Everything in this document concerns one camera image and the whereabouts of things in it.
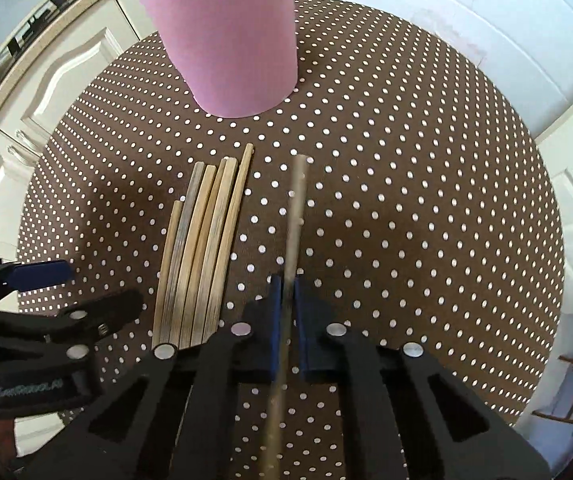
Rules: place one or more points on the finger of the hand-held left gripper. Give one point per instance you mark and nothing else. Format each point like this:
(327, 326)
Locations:
(66, 327)
(41, 275)

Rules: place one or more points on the pink cup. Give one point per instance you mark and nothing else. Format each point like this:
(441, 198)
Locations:
(226, 45)

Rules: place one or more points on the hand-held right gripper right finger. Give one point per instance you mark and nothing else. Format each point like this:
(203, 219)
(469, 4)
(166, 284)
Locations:
(302, 330)

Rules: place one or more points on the cream kitchen cabinet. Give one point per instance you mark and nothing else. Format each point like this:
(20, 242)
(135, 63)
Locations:
(66, 75)

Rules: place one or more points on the wooden frame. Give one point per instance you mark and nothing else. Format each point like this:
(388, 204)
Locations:
(572, 361)

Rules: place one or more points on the beige countertop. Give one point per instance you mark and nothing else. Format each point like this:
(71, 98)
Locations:
(14, 67)

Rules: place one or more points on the brown polka dot tablecloth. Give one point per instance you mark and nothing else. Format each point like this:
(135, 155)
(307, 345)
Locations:
(416, 210)

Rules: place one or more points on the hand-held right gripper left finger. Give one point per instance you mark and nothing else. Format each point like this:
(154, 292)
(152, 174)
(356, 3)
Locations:
(274, 330)

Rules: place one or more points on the bamboo chopstick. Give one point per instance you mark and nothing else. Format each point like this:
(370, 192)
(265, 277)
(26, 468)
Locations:
(294, 240)

